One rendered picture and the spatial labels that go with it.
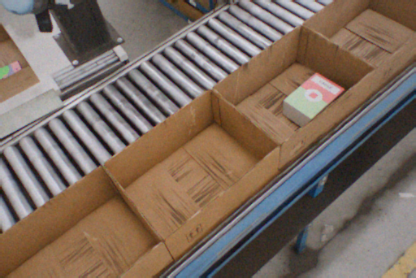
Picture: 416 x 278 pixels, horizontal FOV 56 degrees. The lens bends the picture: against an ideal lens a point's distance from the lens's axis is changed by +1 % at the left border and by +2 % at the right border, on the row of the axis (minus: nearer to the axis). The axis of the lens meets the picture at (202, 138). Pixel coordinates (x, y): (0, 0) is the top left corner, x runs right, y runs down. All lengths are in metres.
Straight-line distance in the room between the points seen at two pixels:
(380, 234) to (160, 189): 1.28
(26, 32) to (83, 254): 1.28
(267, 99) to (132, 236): 0.64
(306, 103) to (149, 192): 0.56
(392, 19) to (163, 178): 1.04
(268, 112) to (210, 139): 0.21
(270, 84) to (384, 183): 1.08
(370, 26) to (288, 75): 0.39
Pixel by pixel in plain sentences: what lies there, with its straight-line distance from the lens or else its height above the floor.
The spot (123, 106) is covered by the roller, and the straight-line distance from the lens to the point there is 1.60.
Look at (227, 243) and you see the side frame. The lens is 1.08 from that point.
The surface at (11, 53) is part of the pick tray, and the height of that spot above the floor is 0.76.
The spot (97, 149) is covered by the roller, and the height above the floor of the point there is 0.75.
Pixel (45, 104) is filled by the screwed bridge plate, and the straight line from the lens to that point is 1.75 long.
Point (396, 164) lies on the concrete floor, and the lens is 2.36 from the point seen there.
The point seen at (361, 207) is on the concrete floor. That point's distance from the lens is 2.18.
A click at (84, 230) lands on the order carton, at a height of 0.89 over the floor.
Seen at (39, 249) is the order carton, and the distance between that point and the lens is 1.24.
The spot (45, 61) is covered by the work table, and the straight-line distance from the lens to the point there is 1.94.
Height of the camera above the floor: 1.92
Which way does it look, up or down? 55 degrees down
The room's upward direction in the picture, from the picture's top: 11 degrees counter-clockwise
